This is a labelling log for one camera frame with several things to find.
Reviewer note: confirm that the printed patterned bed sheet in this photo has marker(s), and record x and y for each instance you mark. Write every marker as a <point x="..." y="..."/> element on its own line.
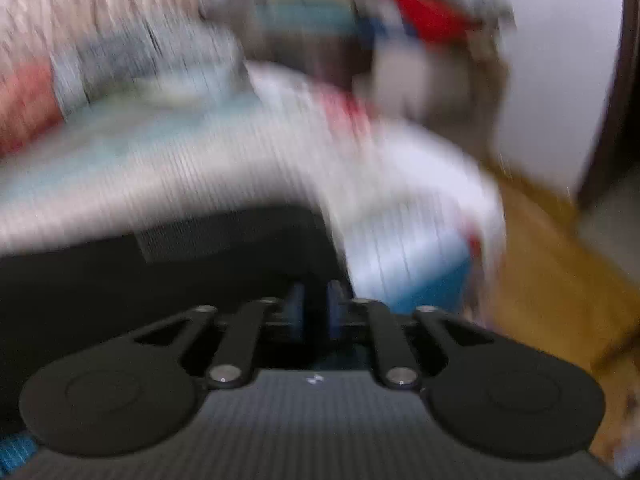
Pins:
<point x="210" y="160"/>

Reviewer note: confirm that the red cloth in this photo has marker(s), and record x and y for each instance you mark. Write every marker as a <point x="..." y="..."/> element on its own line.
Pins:
<point x="420" y="2"/>

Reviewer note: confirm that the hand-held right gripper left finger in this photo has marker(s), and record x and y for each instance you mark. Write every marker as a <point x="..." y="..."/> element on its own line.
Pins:
<point x="296" y="312"/>

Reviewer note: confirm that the dark door frame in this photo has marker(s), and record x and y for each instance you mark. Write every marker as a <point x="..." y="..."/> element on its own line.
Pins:
<point x="617" y="110"/>

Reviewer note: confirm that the red and blue floral quilt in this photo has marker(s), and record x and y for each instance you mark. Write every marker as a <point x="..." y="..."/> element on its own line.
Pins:
<point x="30" y="105"/>

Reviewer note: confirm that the black pants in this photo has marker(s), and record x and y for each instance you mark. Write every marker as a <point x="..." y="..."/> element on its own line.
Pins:
<point x="100" y="285"/>

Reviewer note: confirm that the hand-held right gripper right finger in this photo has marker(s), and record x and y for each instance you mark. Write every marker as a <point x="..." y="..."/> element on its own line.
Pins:
<point x="337" y="312"/>

